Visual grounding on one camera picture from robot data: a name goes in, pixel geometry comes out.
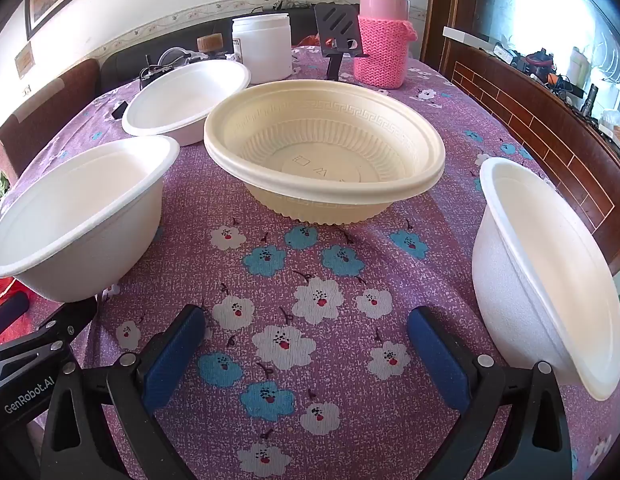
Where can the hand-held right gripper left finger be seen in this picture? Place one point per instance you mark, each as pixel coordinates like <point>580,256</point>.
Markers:
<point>172,355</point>

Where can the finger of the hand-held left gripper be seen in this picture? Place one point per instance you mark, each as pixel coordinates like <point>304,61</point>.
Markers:
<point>55,330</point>
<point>10,306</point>

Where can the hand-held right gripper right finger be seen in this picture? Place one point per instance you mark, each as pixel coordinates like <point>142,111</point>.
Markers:
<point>435,360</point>

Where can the large red plate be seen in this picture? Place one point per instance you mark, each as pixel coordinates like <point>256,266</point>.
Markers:
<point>0,287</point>

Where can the white foam bowl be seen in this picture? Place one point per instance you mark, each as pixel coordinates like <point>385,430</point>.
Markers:
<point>515,285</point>

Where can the white paper bowl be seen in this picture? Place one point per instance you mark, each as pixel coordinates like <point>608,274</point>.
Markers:
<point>190,95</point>
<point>80,210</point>

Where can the cream mug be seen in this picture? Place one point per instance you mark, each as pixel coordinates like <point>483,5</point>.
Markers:
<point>315,160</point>

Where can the purple floral tablecloth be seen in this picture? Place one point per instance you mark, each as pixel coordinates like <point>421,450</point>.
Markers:
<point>310,310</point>

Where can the brown fabric sofa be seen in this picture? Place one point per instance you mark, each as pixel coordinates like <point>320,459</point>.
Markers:
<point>40,120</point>

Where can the small black charger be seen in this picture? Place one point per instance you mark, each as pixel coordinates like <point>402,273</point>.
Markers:
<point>119,110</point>

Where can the wooden cabinet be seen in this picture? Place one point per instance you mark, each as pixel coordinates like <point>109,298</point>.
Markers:
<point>540,125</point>

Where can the black leather sofa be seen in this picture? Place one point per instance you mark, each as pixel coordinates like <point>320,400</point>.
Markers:
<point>125,62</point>

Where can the black round device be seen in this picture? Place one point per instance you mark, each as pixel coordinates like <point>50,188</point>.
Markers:
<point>167,60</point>

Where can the dark jar with wooden lid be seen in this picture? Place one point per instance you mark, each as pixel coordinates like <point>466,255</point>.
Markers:
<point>210,42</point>

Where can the white plastic jar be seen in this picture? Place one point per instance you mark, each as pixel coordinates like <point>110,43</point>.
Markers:
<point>262,50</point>

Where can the pink thermos with knitted sleeve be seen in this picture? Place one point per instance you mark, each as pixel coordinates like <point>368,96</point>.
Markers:
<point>382,45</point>

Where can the white plastic jug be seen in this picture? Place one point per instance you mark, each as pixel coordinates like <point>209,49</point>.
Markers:
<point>580,67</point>

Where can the white flat box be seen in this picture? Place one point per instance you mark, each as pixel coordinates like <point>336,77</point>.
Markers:
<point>465,34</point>

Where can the red plastic bag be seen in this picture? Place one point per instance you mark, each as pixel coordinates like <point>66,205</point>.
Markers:
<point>307,41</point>

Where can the black phone stand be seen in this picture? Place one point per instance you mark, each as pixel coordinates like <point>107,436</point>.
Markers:
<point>335,22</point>

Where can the small wall plaque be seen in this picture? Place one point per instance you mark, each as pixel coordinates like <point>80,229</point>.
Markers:
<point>24,60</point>

